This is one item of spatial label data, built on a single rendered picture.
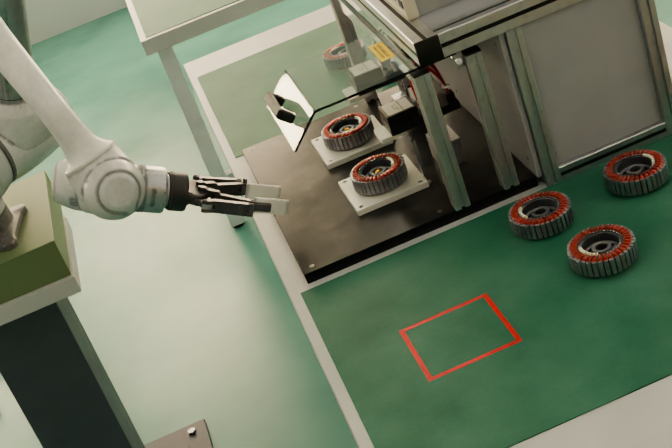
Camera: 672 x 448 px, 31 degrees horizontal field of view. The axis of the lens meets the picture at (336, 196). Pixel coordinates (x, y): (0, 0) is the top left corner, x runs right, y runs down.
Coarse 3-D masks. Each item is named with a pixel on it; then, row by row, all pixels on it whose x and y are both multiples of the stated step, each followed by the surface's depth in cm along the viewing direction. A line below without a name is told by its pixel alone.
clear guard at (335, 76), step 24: (336, 48) 234; (360, 48) 230; (288, 72) 231; (312, 72) 227; (336, 72) 224; (360, 72) 220; (384, 72) 217; (408, 72) 214; (288, 96) 226; (312, 96) 218; (336, 96) 214
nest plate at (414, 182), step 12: (408, 168) 245; (348, 180) 249; (408, 180) 240; (420, 180) 239; (348, 192) 244; (396, 192) 238; (408, 192) 237; (360, 204) 238; (372, 204) 237; (384, 204) 237
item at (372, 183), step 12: (372, 156) 246; (384, 156) 245; (396, 156) 243; (360, 168) 244; (372, 168) 245; (384, 168) 242; (396, 168) 239; (360, 180) 239; (372, 180) 238; (384, 180) 237; (396, 180) 238; (360, 192) 241; (372, 192) 239; (384, 192) 239
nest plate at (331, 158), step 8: (376, 120) 269; (320, 136) 271; (376, 136) 262; (312, 144) 271; (320, 144) 268; (368, 144) 260; (376, 144) 259; (384, 144) 259; (320, 152) 264; (328, 152) 263; (336, 152) 262; (344, 152) 260; (352, 152) 259; (360, 152) 259; (368, 152) 259; (328, 160) 259; (336, 160) 258; (344, 160) 258; (328, 168) 258
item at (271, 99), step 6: (270, 96) 224; (276, 96) 226; (282, 96) 228; (270, 102) 223; (276, 102) 221; (282, 102) 227; (270, 108) 222; (276, 108) 219; (276, 114) 218; (282, 114) 218; (288, 114) 218; (294, 114) 219; (282, 120) 218; (288, 120) 219
